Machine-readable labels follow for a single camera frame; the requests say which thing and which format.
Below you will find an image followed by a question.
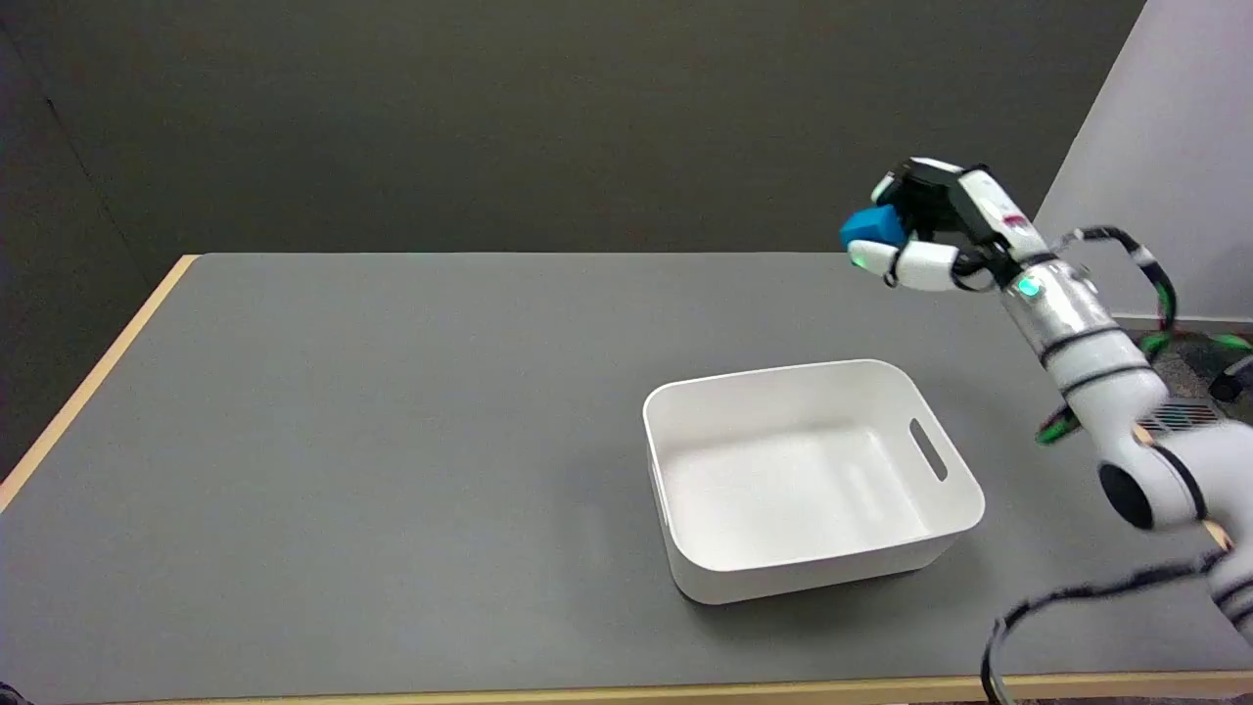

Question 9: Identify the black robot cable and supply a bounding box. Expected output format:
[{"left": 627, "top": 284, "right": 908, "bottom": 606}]
[{"left": 982, "top": 550, "right": 1230, "bottom": 705}]

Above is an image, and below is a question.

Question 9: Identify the white plastic box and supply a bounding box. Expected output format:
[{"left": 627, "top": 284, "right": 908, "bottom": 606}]
[{"left": 642, "top": 358, "right": 986, "bottom": 605}]

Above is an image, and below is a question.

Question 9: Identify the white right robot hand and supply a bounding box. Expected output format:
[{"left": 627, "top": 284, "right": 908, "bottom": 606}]
[{"left": 848, "top": 157, "right": 1057, "bottom": 293}]

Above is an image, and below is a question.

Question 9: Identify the blue wooden cube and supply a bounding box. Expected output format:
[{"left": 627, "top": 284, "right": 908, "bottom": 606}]
[{"left": 840, "top": 205, "right": 908, "bottom": 247}]

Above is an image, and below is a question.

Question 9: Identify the black cable with green bands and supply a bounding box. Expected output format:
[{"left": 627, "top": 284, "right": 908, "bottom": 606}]
[{"left": 1035, "top": 226, "right": 1253, "bottom": 447}]

